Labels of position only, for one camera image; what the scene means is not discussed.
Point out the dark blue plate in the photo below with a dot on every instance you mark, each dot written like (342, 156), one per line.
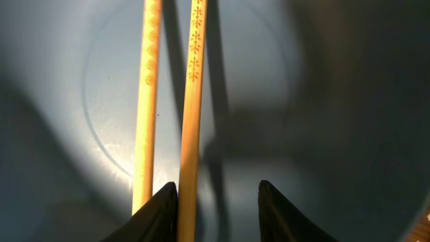
(327, 100)

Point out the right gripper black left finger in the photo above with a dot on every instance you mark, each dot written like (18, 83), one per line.
(156, 221)

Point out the wooden chopstick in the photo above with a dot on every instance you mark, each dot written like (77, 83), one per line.
(147, 100)
(188, 173)

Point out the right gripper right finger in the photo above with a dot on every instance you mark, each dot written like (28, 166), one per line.
(281, 221)

